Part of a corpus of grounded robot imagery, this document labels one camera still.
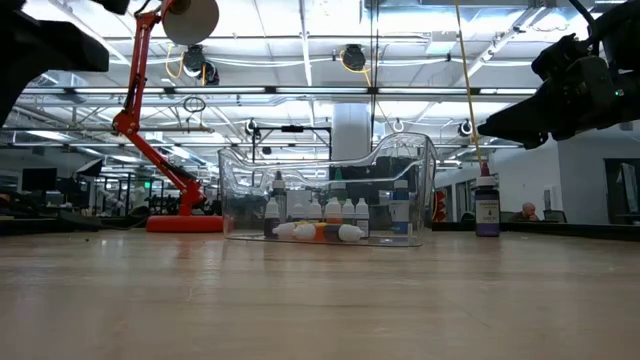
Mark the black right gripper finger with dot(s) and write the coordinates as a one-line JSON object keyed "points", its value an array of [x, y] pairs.
{"points": [[515, 127]]}

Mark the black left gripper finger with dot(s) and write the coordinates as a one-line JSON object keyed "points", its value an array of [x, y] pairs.
{"points": [[75, 55]]}

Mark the small dark blue coloring bottle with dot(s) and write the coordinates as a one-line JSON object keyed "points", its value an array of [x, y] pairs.
{"points": [[362, 212]]}

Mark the large green food coloring bottle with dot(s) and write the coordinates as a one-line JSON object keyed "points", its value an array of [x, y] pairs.
{"points": [[339, 175]]}

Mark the small dark green coloring bottle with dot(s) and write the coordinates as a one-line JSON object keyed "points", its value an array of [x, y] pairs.
{"points": [[348, 210]]}

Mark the small white-capped coloring bottle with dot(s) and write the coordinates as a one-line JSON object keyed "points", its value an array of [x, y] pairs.
{"points": [[350, 233], [284, 231], [315, 210]]}

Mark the small orange coloring bottle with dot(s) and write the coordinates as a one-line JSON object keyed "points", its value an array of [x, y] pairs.
{"points": [[306, 232], [333, 210]]}

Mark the small pale coloring bottle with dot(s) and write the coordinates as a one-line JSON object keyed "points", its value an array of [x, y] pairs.
{"points": [[298, 211]]}

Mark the small dark purple coloring bottle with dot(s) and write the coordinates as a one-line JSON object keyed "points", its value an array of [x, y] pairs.
{"points": [[271, 220]]}

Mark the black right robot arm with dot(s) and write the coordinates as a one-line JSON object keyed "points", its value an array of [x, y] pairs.
{"points": [[625, 30]]}

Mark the large violet food coloring bottle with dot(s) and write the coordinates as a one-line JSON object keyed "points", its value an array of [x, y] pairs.
{"points": [[487, 210]]}

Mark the large blue food coloring bottle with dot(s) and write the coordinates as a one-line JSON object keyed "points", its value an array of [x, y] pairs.
{"points": [[400, 210]]}

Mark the large black food coloring bottle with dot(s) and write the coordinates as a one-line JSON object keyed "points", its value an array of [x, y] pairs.
{"points": [[279, 187]]}

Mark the person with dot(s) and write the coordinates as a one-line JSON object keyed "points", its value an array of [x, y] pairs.
{"points": [[527, 210]]}

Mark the clear plastic storage bin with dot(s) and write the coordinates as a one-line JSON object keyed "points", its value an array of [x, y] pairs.
{"points": [[427, 165]]}

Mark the black computer monitor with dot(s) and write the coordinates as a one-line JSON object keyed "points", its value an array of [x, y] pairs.
{"points": [[39, 179]]}

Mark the red desk lamp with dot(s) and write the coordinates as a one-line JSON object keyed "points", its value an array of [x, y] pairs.
{"points": [[185, 223]]}

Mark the black aluminium table frame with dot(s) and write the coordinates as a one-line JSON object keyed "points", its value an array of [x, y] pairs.
{"points": [[550, 231]]}

